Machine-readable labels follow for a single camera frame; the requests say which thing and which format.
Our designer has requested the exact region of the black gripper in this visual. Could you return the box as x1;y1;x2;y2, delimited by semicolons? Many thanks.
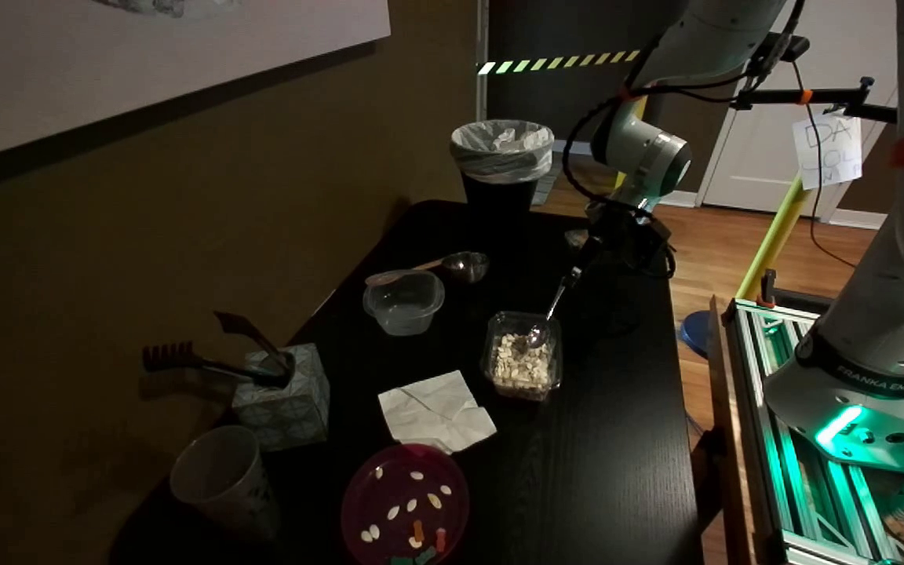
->
579;199;676;283

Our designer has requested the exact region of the metal spoon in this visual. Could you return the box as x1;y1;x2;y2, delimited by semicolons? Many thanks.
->
527;264;588;356

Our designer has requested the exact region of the large popcorn heap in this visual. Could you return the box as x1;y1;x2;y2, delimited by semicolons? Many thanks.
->
487;329;559;397

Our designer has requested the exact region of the blue floor disc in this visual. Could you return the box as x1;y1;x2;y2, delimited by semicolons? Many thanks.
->
677;307;726;360

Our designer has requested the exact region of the black trash bin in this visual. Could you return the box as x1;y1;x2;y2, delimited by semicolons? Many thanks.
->
459;166;553;217

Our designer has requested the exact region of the yellow pole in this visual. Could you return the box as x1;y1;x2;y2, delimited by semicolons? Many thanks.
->
736;177;811;306

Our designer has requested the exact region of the white door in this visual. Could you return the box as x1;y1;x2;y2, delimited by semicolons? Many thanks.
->
699;0;900;221

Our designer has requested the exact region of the black bin with white liner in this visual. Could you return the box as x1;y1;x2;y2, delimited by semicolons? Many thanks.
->
450;115;559;181

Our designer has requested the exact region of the rectangular clear plastic container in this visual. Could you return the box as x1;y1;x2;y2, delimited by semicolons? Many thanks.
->
479;307;568;404

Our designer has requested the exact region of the yellow black hazard tape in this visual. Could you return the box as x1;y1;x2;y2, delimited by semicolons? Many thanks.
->
473;48;648;80

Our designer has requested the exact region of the hanging white paper tag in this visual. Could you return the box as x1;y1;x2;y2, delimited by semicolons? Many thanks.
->
791;109;866;196

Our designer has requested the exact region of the wooden spoon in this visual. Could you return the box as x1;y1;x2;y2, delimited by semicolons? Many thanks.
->
363;254;456;292

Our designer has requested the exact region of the empty round plastic container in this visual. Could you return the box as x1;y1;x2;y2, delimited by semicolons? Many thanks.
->
358;268;450;340

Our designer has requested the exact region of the white paper napkin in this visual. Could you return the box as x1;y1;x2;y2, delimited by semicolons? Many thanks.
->
374;367;498;458

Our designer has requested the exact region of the maroon plate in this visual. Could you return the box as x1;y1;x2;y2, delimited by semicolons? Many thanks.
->
338;442;473;565

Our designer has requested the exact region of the white paper cup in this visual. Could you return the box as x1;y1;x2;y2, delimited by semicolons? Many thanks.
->
165;421;278;539

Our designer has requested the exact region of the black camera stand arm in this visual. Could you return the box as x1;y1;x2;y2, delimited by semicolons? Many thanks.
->
729;71;900;126

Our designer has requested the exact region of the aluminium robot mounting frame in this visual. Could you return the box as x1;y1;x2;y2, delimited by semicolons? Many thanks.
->
719;295;904;565

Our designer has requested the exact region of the white wall board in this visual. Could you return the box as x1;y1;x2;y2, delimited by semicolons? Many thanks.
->
0;0;397;169

